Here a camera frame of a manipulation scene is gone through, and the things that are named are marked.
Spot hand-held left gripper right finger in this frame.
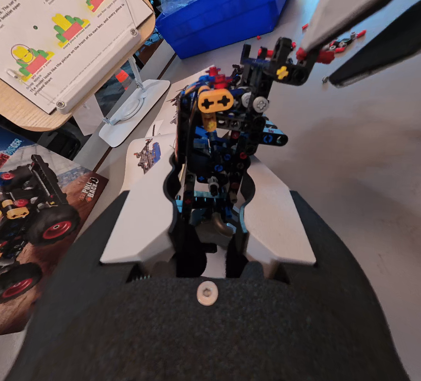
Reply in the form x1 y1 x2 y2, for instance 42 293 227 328
230 156 317 264

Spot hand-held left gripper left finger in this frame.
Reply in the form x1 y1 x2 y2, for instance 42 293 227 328
100 153 185 264

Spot red lego connector piece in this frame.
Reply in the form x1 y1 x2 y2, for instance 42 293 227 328
295 47 336 65

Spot lego truck chassis model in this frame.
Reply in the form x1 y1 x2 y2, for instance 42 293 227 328
171 37 318 246

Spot lego instruction booklet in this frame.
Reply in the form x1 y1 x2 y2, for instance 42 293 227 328
122 75 198 192

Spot lego set box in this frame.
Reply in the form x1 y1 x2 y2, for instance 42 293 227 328
0 128 110 335

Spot blue plastic bin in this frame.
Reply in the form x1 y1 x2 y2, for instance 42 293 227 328
155 0 305 59

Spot printed instruction sheet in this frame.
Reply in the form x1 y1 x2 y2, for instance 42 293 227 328
0 0 154 115

